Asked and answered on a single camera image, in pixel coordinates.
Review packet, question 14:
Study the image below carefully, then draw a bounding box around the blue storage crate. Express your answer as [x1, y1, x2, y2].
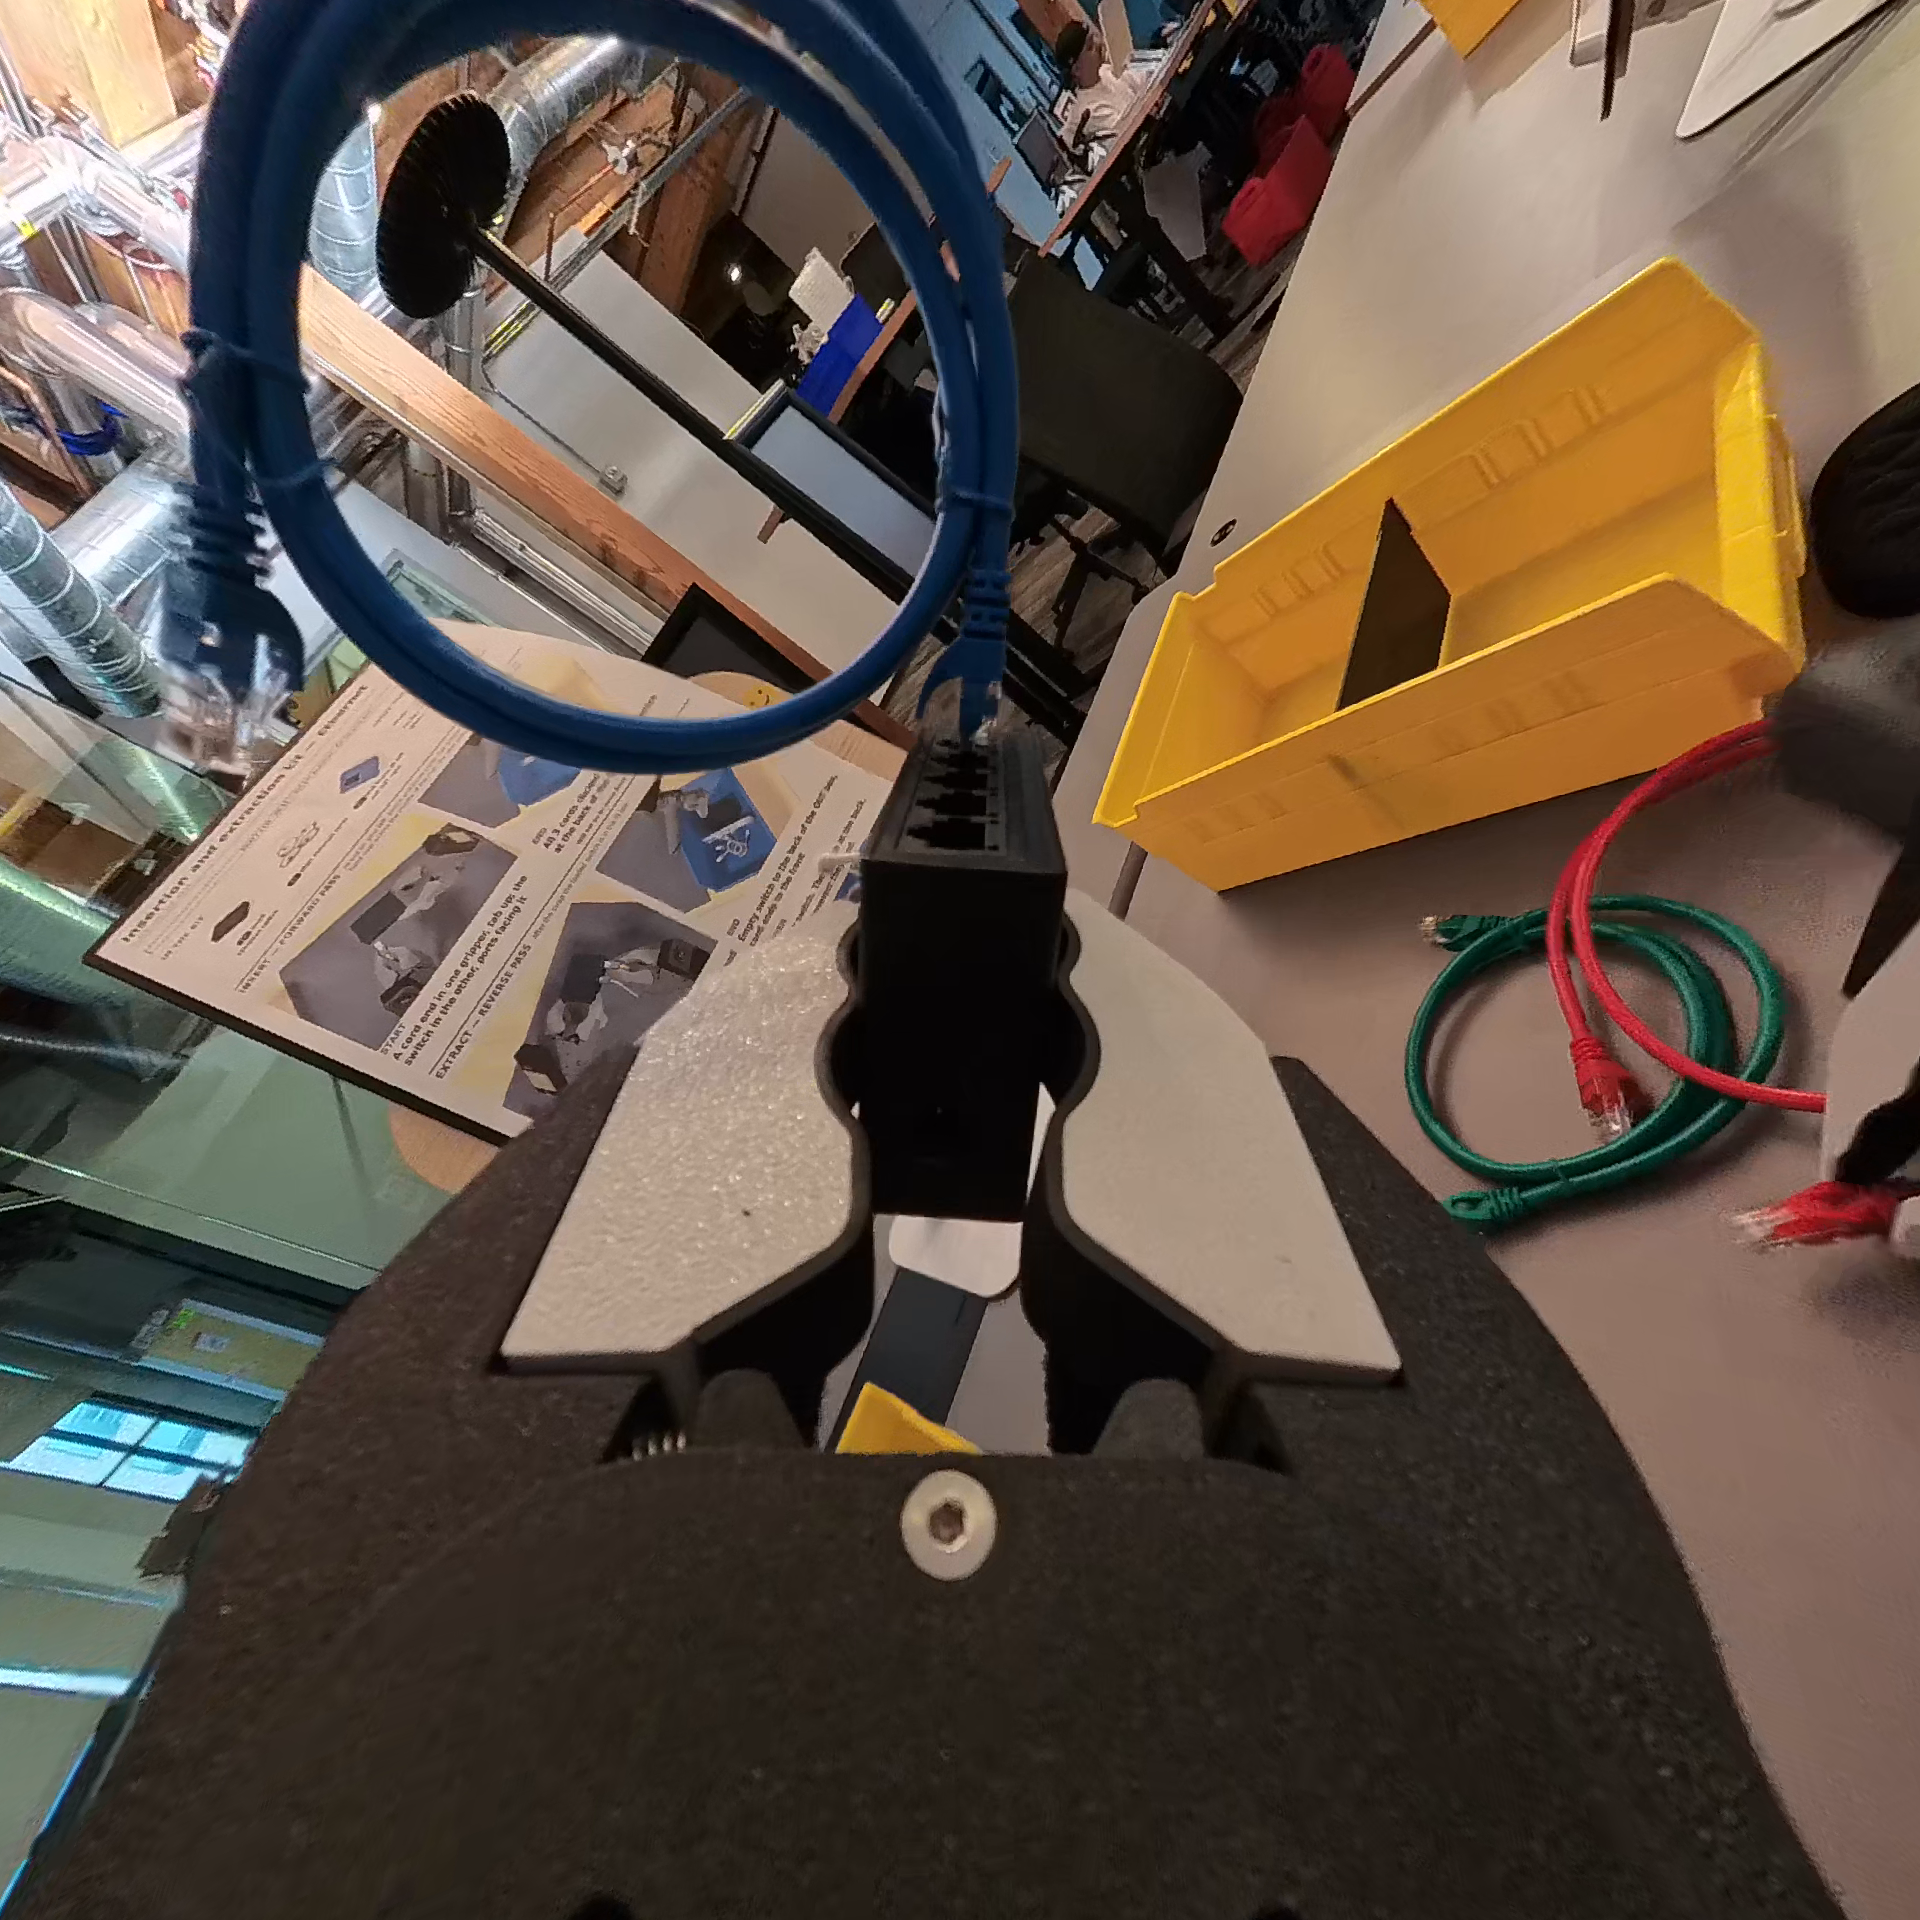
[795, 293, 880, 416]

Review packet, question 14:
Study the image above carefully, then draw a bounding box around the black framed display panel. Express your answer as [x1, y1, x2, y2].
[720, 376, 940, 578]

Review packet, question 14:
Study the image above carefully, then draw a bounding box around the instruction poster on wooden board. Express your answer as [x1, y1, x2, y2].
[82, 621, 910, 1202]

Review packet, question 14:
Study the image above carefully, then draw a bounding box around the black office chair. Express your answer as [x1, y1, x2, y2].
[996, 258, 1249, 600]

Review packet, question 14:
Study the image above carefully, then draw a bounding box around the black floor lamp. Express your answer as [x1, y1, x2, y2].
[373, 90, 1081, 699]

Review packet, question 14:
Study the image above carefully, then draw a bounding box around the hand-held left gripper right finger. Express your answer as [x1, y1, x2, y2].
[1025, 892, 1408, 1456]

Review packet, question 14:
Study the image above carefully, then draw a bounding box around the green ethernet cable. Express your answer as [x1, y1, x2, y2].
[1405, 895, 1788, 1235]

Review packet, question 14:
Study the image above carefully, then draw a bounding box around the wooden support post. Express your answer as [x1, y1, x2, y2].
[300, 276, 917, 746]

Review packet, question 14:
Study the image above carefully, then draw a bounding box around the red ethernet cable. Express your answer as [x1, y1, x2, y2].
[1553, 720, 1920, 1255]

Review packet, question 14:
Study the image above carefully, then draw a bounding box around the black ethernet switch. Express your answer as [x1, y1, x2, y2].
[857, 735, 1069, 1220]

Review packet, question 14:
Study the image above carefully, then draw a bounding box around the black flat monitor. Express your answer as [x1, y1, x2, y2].
[642, 583, 842, 728]

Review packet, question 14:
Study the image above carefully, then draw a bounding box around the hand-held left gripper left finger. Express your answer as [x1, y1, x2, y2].
[496, 918, 880, 1454]

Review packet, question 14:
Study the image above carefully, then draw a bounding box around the black oval pad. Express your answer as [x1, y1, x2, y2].
[1808, 403, 1920, 619]

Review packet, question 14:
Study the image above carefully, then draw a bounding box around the blue ethernet cable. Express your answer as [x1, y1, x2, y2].
[157, 0, 1021, 782]

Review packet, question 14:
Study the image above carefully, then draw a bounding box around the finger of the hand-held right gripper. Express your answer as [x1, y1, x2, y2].
[1769, 621, 1920, 1004]
[1820, 915, 1920, 1264]

